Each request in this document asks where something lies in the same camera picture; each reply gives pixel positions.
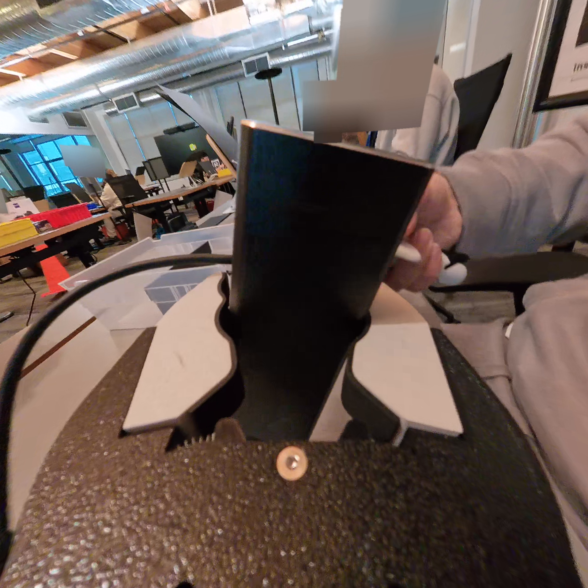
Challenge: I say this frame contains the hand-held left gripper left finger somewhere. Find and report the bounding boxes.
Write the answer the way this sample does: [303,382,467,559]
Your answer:
[121,271,239,436]

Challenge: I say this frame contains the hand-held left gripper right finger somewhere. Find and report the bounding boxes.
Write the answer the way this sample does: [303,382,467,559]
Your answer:
[342,284,464,445]

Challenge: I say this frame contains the black angled USB cable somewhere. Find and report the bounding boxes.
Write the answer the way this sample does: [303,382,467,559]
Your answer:
[0,254,234,547]

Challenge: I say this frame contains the clear plastic bin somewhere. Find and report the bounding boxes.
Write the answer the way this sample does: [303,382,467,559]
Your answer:
[60,223,236,331]

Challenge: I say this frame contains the black USB hub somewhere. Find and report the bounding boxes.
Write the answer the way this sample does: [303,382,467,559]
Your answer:
[228,119,435,442]

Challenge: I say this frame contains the person's right forearm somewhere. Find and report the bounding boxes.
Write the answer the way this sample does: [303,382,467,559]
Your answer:
[439,115,588,258]

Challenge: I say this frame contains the person's right hand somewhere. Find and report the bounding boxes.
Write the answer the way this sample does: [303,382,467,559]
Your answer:
[383,172,465,292]

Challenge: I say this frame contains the person's grey hoodie torso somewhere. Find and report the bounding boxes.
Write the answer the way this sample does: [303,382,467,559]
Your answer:
[441,276,588,556]

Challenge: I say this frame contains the orange traffic cone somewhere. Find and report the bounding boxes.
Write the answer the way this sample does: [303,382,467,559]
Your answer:
[41,243,72,298]

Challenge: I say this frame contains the wooden background table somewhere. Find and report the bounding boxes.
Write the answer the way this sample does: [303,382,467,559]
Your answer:
[126,175,236,219]
[0,212,111,281]

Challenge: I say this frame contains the person in grey hoodie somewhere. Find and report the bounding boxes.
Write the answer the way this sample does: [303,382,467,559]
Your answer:
[425,54,588,324]

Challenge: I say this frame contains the red plastic bin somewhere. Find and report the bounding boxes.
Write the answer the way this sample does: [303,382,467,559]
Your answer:
[18,204,92,229]

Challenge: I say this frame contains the yellow plastic bin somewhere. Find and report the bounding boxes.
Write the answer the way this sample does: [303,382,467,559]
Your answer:
[0,218,40,249]

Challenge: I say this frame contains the large black screen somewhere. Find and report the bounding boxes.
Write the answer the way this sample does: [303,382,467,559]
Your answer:
[154,126,212,177]

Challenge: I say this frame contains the shiny metal pipe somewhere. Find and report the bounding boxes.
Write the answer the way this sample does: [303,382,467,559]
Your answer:
[512,0,559,148]

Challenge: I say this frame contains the framed black white poster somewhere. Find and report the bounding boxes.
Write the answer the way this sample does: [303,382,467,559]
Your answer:
[533,0,588,113]

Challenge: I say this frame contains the silver ceiling duct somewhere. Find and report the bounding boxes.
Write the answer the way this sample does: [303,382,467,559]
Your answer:
[0,18,341,108]

